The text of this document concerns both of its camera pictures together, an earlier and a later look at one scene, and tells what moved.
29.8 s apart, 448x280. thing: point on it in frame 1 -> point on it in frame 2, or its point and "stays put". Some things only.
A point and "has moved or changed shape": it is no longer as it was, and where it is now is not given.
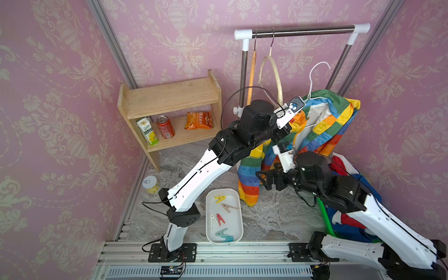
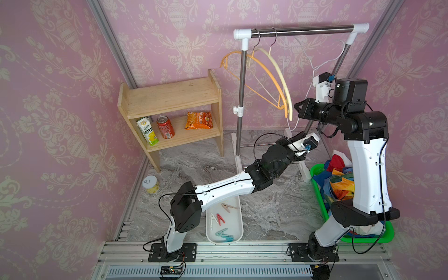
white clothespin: [212, 217] stays put
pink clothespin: [226, 207] stays put
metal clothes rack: [245, 35] stays put
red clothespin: [220, 219] stays put
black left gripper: [280, 132] -> [283, 142]
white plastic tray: [223, 216] stays put
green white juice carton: [146, 126] stays put
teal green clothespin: [221, 233] stays put
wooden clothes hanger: [251, 83] -> [269, 69]
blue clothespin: [228, 238] stays put
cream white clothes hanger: [277, 75] -> [269, 55]
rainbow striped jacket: [317, 128] has moved or changed shape
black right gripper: [272, 174] -> [308, 114]
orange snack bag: [197, 120] stays put
